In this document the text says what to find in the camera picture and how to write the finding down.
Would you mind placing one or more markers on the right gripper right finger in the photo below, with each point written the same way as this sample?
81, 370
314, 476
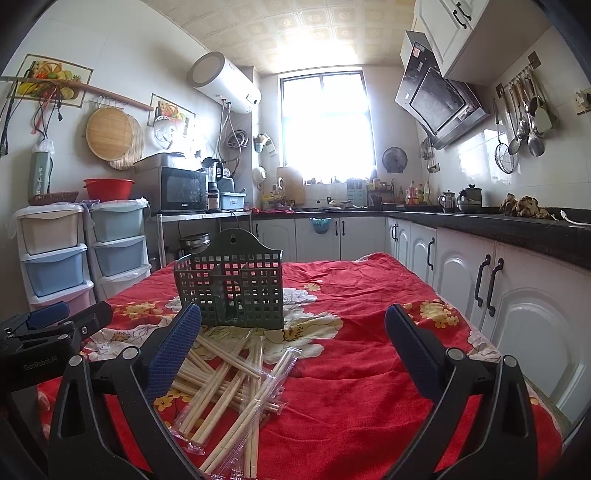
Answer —
502, 442

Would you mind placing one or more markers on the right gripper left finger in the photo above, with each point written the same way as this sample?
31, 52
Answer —
83, 441

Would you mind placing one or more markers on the dark green utensil basket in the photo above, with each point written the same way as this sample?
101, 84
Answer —
236, 281

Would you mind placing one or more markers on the plastic drawer tower left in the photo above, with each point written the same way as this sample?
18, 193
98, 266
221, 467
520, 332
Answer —
53, 256

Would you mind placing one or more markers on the plastic drawer tower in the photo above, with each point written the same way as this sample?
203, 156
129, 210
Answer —
117, 246
53, 256

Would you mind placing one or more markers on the red floral tablecloth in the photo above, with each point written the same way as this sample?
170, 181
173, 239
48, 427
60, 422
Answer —
350, 408

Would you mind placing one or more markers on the plastic drawer tower right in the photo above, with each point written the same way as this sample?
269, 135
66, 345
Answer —
117, 246

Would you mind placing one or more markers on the red plastic basin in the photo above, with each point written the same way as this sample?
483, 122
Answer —
108, 189

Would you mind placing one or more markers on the metal shelf rack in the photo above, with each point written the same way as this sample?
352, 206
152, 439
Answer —
165, 231

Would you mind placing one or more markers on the steel kettle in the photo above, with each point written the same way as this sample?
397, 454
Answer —
447, 200

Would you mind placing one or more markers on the dark teapot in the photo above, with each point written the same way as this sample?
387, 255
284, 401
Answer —
469, 200

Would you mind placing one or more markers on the stainless pots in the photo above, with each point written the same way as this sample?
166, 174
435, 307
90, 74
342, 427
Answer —
193, 244

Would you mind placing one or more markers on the brown rag on counter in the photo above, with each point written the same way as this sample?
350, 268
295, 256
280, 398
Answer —
525, 207

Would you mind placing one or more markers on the blue hanging basket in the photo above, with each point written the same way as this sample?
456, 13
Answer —
321, 225

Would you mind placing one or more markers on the black microwave oven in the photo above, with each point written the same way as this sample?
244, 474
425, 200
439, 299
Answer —
170, 190

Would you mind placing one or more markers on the round bamboo board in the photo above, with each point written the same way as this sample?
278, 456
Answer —
108, 133

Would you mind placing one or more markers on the steel ladle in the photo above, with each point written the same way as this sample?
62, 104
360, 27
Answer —
535, 143

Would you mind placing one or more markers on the wooden cutting board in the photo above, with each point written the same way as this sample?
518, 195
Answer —
291, 184

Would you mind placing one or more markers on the blender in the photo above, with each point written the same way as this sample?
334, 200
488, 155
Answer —
213, 171

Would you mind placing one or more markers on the fruit picture right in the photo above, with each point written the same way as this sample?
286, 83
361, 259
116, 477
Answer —
180, 116

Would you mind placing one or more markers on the fruit picture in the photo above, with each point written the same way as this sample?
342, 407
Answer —
180, 116
42, 77

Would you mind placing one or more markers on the black range hood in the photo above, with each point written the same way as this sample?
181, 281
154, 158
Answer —
446, 109

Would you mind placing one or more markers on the fruit picture left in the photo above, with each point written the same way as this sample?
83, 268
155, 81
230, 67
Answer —
42, 77

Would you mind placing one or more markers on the white water heater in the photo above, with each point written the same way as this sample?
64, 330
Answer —
214, 76

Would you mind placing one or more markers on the white upper cabinet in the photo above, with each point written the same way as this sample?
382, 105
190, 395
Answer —
477, 41

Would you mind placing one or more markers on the small wall fan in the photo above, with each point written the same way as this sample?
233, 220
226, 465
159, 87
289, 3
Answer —
395, 160

